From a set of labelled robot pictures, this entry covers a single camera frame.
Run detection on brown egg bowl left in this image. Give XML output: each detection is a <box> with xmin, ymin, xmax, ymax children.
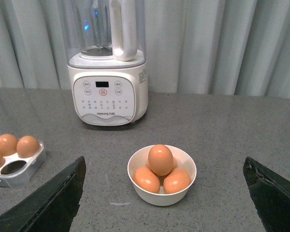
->
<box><xmin>133</xmin><ymin>167</ymin><xmax>160</xmax><ymax>193</ymax></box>

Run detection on brown egg bowl right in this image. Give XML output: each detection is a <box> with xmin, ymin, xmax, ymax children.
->
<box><xmin>163</xmin><ymin>168</ymin><xmax>190</xmax><ymax>194</ymax></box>

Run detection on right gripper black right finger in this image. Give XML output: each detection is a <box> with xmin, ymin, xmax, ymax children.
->
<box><xmin>243</xmin><ymin>157</ymin><xmax>290</xmax><ymax>232</ymax></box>

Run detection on brown egg bowl back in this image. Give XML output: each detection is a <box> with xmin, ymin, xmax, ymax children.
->
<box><xmin>146</xmin><ymin>158</ymin><xmax>177</xmax><ymax>169</ymax></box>

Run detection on white ceramic bowl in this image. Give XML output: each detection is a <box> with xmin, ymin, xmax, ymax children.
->
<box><xmin>127</xmin><ymin>145</ymin><xmax>197</xmax><ymax>206</ymax></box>

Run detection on white Joyoung blender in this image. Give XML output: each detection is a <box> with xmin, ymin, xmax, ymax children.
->
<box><xmin>58</xmin><ymin>0</ymin><xmax>148</xmax><ymax>126</ymax></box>

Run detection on brown egg bowl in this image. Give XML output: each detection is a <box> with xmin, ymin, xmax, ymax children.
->
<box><xmin>133</xmin><ymin>167</ymin><xmax>160</xmax><ymax>193</ymax></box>
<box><xmin>163</xmin><ymin>168</ymin><xmax>190</xmax><ymax>194</ymax></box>
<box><xmin>146</xmin><ymin>158</ymin><xmax>177</xmax><ymax>169</ymax></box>

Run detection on grey curtain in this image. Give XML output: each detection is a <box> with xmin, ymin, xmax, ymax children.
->
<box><xmin>0</xmin><ymin>0</ymin><xmax>290</xmax><ymax>99</ymax></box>

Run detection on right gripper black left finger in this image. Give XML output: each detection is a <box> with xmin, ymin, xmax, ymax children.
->
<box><xmin>0</xmin><ymin>157</ymin><xmax>86</xmax><ymax>232</ymax></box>

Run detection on clear plastic egg box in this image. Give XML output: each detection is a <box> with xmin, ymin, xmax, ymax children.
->
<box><xmin>0</xmin><ymin>134</ymin><xmax>46</xmax><ymax>188</ymax></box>

